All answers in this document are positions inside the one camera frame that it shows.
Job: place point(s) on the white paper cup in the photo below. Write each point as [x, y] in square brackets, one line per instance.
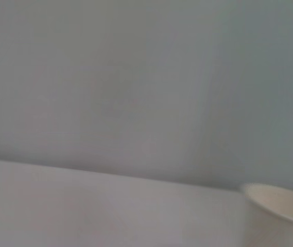
[277, 205]

